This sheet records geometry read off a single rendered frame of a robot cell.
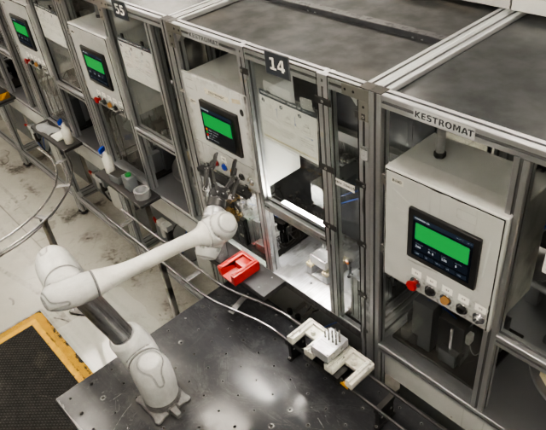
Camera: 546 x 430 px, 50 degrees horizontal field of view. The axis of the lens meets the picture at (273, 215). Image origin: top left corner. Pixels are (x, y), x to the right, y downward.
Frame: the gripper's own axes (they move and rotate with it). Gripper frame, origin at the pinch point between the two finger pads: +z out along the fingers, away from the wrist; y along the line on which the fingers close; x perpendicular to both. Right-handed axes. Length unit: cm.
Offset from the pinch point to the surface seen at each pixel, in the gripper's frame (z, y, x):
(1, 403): -111, 41, 184
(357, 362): -69, -69, -10
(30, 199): 53, 52, 329
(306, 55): 24, -3, -54
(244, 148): 7.0, -6.0, -3.9
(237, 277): -37, -30, 37
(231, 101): 19.4, 7.0, -14.2
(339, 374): -74, -64, -5
